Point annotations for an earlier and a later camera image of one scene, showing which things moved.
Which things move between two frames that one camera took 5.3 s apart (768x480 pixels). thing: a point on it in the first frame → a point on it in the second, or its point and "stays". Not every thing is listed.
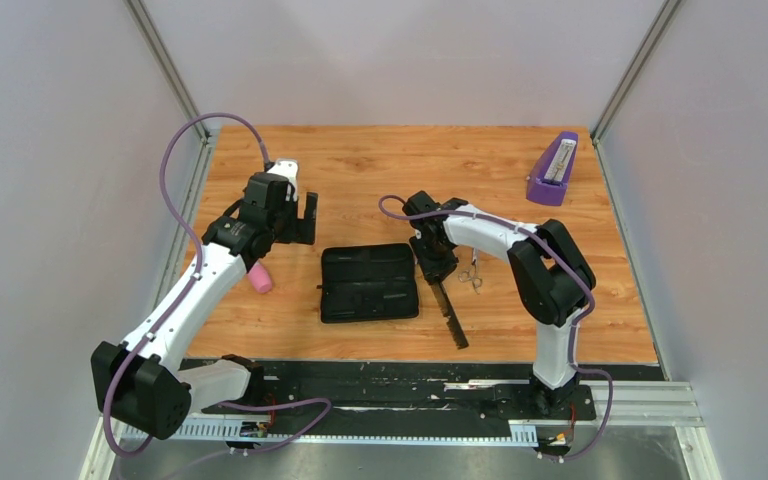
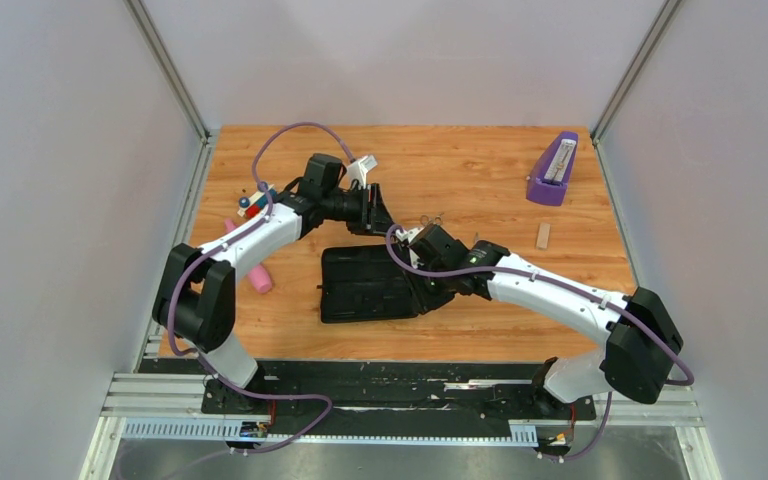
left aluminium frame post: (169, 66) stays
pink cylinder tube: (260, 278) stays
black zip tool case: (367, 282) stays
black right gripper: (432, 268) → (425, 302)
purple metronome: (549, 176) stays
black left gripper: (304, 232) → (374, 215)
